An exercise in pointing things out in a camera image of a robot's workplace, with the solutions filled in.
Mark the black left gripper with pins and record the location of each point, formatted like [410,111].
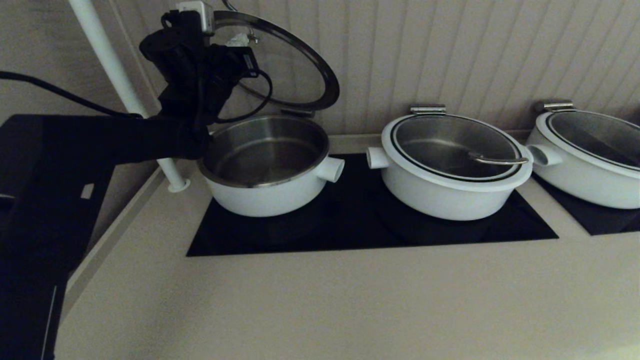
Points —
[185,70]

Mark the white rimmed glass lid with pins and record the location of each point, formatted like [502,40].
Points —
[600,135]
[327,75]
[440,145]

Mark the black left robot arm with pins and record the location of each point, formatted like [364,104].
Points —
[50,200]

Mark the white pot with steel liner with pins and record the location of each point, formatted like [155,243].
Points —
[440,202]
[580,185]
[270,200]

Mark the white metal pole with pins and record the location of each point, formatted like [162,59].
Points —
[105,50]

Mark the black glass cooktop panel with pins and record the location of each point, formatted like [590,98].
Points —
[350,235]
[600,222]

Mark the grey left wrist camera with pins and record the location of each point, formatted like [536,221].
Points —
[197,12]

